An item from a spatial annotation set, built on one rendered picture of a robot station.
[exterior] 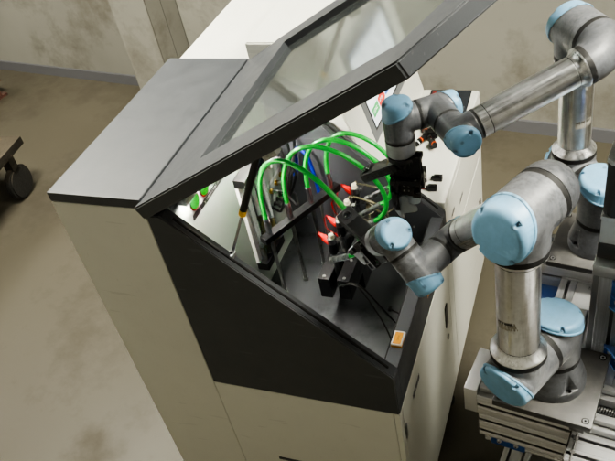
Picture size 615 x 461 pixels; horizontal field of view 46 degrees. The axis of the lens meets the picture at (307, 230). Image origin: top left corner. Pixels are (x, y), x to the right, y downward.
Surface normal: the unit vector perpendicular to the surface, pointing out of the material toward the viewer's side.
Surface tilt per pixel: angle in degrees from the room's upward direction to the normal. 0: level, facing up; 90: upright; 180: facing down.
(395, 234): 45
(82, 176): 0
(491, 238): 82
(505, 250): 82
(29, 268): 0
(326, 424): 90
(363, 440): 90
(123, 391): 0
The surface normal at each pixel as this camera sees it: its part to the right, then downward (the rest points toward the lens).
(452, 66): -0.46, 0.63
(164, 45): 0.87, 0.18
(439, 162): -0.18, -0.75
